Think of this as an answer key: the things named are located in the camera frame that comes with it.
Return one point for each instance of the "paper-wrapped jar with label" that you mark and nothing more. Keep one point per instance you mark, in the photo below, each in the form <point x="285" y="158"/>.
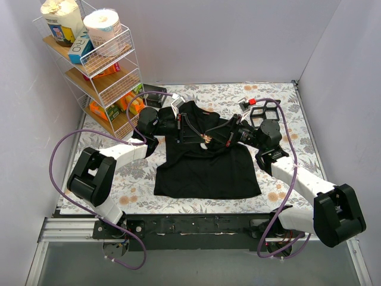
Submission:
<point x="63" y="19"/>

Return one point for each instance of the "black t-shirt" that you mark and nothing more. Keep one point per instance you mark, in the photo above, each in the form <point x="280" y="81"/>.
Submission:
<point x="214" y="172"/>

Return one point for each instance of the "yellow orange box bottom shelf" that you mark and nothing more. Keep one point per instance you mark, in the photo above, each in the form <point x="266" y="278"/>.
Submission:
<point x="127" y="103"/>

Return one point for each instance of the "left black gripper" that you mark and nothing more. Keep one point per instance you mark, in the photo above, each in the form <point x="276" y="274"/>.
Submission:
<point x="181" y="128"/>

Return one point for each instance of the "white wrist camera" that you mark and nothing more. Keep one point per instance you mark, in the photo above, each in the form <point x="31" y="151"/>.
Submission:
<point x="246" y="105"/>
<point x="177" y="102"/>

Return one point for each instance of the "orange snack box middle shelf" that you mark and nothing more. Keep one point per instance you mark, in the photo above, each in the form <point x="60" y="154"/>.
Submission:
<point x="110" y="70"/>

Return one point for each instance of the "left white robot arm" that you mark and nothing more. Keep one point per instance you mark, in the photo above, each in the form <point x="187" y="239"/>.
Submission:
<point x="92" y="177"/>

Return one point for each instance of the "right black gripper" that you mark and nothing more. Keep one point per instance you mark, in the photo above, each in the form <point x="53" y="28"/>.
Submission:
<point x="232" y="130"/>

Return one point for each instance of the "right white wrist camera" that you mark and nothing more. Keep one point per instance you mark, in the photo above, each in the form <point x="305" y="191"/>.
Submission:
<point x="246" y="105"/>

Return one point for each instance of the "black box on table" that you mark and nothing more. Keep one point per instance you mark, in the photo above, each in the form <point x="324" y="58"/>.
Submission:
<point x="154" y="98"/>

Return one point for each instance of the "wrapped toilet paper roll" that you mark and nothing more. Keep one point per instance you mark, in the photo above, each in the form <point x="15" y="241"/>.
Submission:
<point x="103" y="28"/>

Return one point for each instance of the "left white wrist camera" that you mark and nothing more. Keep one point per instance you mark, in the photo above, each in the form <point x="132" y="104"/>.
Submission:
<point x="177" y="102"/>

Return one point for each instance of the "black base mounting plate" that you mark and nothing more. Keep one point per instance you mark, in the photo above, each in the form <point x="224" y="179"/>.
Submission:
<point x="230" y="231"/>

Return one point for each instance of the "aluminium frame rail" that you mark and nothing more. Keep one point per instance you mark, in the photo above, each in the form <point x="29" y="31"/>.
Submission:
<point x="85" y="251"/>

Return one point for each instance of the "green box bottom shelf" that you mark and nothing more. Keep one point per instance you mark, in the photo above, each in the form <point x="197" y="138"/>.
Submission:
<point x="113" y="112"/>

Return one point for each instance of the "white wire shelf rack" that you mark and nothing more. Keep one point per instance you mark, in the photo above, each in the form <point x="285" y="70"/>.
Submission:
<point x="97" y="57"/>

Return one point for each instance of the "blue and white box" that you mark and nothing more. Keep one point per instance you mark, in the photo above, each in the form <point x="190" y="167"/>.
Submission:
<point x="82" y="46"/>

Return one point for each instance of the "orange box bottom left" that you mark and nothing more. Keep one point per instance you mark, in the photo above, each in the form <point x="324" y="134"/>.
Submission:
<point x="98" y="110"/>

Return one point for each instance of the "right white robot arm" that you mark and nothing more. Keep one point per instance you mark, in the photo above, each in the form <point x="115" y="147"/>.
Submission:
<point x="336" y="215"/>

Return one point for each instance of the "floral tablecloth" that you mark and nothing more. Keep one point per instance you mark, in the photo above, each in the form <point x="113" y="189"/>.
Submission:
<point x="133" y="184"/>

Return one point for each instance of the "black display case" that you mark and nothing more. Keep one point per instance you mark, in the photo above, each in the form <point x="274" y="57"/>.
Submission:
<point x="257" y="116"/>
<point x="270" y="111"/>

